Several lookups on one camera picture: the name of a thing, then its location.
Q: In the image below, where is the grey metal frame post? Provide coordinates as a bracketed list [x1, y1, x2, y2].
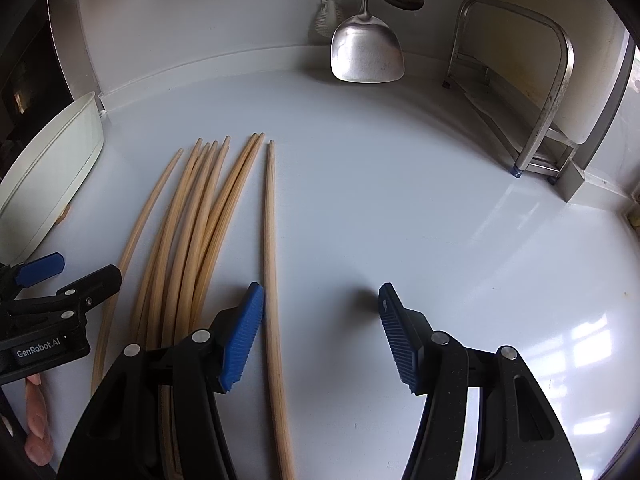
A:
[561, 40, 639, 204]

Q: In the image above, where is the steel cutting board rack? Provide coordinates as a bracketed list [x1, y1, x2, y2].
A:
[442, 0, 584, 182]

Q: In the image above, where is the steel spatula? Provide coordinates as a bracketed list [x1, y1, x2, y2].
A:
[329, 0, 405, 84]

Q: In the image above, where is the white cutting board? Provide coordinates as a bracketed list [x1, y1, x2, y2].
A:
[472, 0, 632, 146]

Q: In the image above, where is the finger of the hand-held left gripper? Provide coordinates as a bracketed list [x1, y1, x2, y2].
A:
[0, 252, 66, 302]
[7, 264, 123, 328]

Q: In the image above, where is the single wooden chopstick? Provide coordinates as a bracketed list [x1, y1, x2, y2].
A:
[262, 139, 297, 480]

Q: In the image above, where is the bundle of wooden chopsticks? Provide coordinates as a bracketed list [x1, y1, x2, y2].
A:
[90, 132, 266, 480]

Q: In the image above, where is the round white plastic tub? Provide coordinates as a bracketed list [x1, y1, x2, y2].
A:
[0, 91, 105, 267]

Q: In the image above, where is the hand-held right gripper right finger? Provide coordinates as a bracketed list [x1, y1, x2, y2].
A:
[378, 282, 583, 480]

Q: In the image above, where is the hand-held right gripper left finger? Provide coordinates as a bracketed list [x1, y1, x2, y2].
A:
[59, 282, 265, 480]

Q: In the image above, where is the person's left hand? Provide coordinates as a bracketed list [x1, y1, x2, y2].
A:
[23, 373, 54, 465]

